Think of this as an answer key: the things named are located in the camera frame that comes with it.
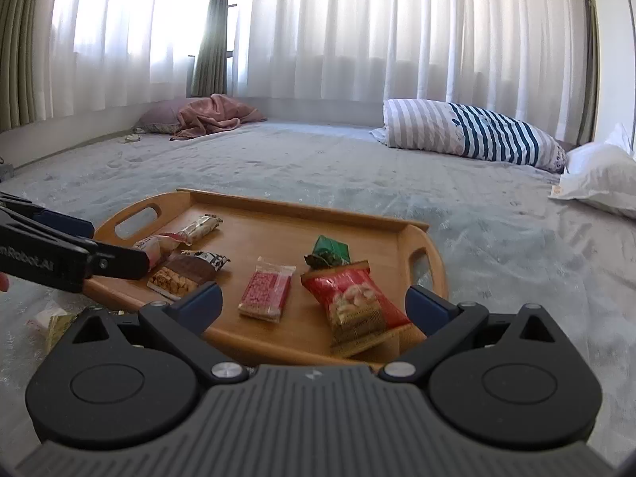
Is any peach red-end snack packet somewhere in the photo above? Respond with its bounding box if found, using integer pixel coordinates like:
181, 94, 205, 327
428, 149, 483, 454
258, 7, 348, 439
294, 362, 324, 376
132, 233, 192, 271

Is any mauve pillow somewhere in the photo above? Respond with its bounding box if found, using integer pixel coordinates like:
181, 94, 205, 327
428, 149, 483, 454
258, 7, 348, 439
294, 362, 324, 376
134, 99, 196, 135

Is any green curtain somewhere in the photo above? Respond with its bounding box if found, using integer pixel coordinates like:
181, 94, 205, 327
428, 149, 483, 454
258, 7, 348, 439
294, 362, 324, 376
191, 0, 240, 98
576, 0, 603, 145
0, 0, 63, 133

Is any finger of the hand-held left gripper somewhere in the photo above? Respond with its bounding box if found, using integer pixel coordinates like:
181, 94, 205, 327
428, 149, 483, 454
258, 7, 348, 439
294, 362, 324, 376
0, 191, 96, 242
0, 207, 151, 280

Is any pale pink snack packet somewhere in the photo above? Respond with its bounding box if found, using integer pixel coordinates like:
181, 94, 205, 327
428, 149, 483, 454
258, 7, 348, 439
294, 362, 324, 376
27, 307, 68, 331

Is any white pillow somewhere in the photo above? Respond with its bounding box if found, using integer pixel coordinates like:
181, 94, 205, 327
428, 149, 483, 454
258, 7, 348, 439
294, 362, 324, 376
548, 123, 636, 219

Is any wooden tray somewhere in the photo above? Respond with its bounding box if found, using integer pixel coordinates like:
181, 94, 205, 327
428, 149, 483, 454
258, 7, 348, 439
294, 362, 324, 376
82, 188, 449, 371

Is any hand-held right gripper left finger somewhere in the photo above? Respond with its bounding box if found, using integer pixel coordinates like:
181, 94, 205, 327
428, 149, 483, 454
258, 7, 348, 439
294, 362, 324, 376
48, 282, 249, 386

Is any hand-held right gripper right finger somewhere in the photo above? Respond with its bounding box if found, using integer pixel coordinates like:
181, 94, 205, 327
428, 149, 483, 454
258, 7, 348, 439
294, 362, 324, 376
378, 285, 578, 386

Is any brown black-white print snack packet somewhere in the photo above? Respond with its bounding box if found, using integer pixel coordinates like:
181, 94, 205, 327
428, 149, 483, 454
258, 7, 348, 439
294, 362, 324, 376
147, 250, 232, 302

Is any clear pink wafer packet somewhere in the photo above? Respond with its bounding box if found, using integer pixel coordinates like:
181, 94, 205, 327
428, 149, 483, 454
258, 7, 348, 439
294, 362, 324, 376
237, 256, 295, 324

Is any yellow green snack packet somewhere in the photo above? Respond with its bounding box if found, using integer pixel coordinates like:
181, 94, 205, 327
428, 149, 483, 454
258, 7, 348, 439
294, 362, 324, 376
45, 308, 86, 353

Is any red gold peanut packet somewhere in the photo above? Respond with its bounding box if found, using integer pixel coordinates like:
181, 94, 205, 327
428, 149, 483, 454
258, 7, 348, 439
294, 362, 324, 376
301, 260, 413, 359

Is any blue grey striped pillow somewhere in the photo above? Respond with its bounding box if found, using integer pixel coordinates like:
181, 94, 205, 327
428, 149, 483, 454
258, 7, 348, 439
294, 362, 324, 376
370, 98, 568, 174

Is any pink blanket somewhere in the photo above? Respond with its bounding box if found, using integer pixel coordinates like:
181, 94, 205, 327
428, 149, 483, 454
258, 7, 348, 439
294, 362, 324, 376
170, 93, 268, 141

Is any white sheer curtain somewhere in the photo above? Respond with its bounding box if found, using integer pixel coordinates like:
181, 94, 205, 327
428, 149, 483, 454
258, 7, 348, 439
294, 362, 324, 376
47, 0, 215, 121
226, 0, 589, 126

